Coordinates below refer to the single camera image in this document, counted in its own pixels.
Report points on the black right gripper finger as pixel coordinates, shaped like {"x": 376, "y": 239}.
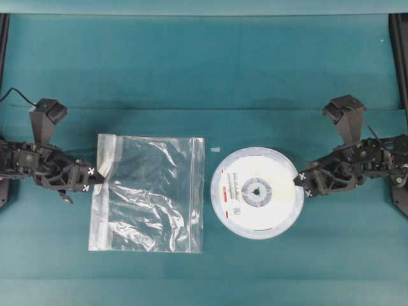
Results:
{"x": 309, "y": 192}
{"x": 302, "y": 179}

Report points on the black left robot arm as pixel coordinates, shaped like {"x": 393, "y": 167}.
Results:
{"x": 18, "y": 160}

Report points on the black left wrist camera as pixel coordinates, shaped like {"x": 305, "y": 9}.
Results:
{"x": 46, "y": 115}

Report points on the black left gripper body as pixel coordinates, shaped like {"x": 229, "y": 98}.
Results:
{"x": 60, "y": 172}

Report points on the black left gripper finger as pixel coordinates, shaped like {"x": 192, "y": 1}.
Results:
{"x": 92, "y": 173}
{"x": 86, "y": 186}

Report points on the white component reel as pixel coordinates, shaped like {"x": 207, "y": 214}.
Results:
{"x": 253, "y": 193}

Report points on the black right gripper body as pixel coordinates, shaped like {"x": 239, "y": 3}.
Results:
{"x": 337, "y": 171}

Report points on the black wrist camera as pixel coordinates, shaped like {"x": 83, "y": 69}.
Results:
{"x": 46, "y": 115}
{"x": 346, "y": 112}

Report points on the clear zip bag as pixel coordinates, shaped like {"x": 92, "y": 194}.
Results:
{"x": 152, "y": 197}

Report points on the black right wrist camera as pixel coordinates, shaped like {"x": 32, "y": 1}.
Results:
{"x": 346, "y": 112}

